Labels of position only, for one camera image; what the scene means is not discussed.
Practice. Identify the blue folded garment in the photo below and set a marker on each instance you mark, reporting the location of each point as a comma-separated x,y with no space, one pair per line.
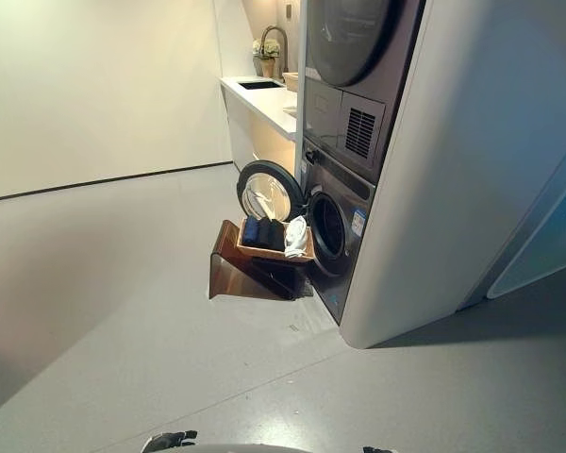
251,231

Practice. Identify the white garment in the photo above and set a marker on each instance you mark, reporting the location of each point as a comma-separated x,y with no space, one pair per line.
296,238

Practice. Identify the brown wooden laundry basket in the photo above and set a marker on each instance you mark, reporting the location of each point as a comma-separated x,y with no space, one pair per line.
245,278

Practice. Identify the round washing machine door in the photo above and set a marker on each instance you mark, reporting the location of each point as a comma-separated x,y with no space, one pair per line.
264,189

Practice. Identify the grey front-load washing machine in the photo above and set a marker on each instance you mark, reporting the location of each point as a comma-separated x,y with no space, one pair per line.
344,245

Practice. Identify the white appliance cabinet housing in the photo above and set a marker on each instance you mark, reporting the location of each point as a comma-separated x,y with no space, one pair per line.
457,179

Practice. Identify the white counter with sink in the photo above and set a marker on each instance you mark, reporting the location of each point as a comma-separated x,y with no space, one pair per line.
264,111

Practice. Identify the curved metal faucet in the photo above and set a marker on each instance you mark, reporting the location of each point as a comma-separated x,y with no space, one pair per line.
279,47

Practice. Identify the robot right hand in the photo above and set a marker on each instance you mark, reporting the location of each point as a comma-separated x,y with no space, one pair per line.
375,449

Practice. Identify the grey tumble dryer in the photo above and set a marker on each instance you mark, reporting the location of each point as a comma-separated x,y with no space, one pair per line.
344,71

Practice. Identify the black folded garment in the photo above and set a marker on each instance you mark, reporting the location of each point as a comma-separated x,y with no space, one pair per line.
270,234

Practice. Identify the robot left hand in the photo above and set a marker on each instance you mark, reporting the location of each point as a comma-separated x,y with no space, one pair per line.
175,426

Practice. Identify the white flower pot plant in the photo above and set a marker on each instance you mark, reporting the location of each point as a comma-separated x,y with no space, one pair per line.
266,54

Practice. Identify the robot grey torso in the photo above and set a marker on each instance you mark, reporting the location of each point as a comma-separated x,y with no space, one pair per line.
254,442

